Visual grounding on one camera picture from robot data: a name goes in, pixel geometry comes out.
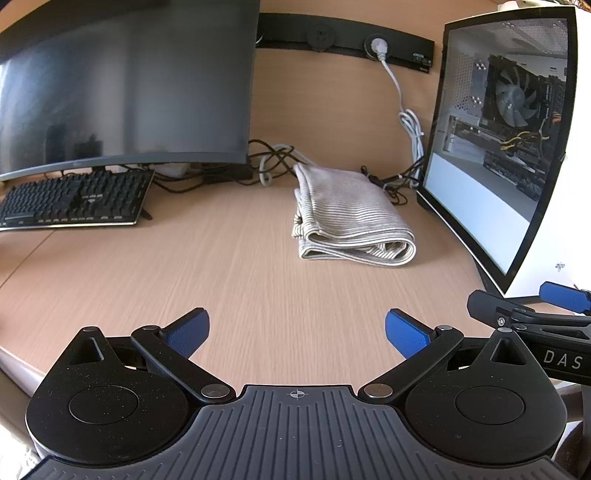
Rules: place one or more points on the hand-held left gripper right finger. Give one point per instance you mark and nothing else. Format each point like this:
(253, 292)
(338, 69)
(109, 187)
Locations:
(406, 337)

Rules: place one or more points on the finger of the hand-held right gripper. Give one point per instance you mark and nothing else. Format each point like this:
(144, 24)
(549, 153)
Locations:
(565, 296)
(498, 307)

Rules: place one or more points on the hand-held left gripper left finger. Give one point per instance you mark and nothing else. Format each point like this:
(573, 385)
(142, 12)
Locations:
(189, 332)

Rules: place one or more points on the beige striped shirt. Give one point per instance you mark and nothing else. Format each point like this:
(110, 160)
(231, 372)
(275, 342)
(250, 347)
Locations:
(346, 212)

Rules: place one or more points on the white computer case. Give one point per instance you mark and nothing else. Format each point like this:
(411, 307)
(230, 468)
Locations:
(568, 221)

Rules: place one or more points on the black keyboard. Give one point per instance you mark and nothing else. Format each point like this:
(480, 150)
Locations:
(74, 198)

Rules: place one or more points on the black curved computer monitor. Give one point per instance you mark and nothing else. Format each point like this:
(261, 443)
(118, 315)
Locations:
(124, 83)

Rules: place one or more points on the black wall socket panel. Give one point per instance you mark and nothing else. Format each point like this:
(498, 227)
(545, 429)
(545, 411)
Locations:
(341, 39)

